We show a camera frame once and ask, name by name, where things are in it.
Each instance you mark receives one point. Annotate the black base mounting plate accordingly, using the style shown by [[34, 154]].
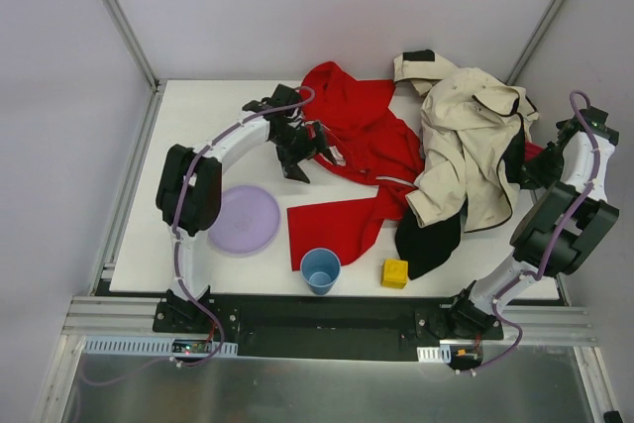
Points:
[[387, 329]]

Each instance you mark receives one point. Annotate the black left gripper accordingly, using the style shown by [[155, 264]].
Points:
[[295, 154]]

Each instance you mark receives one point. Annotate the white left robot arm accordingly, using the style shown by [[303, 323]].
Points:
[[189, 195]]

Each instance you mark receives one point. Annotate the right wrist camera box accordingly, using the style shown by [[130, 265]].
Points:
[[596, 120]]

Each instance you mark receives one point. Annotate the yellow toy cube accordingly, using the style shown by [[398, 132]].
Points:
[[394, 274]]

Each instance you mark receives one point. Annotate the blue plastic cup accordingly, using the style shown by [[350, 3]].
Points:
[[320, 269]]

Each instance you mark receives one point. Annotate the red cloth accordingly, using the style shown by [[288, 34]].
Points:
[[375, 125]]

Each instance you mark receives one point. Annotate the aluminium frame post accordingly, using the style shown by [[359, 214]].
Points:
[[539, 33], [131, 42]]

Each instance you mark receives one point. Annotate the right aluminium frame post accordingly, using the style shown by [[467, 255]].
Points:
[[539, 33]]

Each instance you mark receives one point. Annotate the cream and black jacket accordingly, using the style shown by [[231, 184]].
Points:
[[474, 132]]

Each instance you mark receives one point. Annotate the left aluminium frame post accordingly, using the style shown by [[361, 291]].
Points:
[[131, 42]]

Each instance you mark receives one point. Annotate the aluminium front rail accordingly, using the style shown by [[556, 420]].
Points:
[[242, 315]]

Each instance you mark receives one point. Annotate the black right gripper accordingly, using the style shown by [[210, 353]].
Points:
[[537, 171]]

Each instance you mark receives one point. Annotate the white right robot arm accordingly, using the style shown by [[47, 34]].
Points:
[[557, 235]]

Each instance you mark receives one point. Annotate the purple plastic plate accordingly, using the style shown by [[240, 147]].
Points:
[[248, 221]]

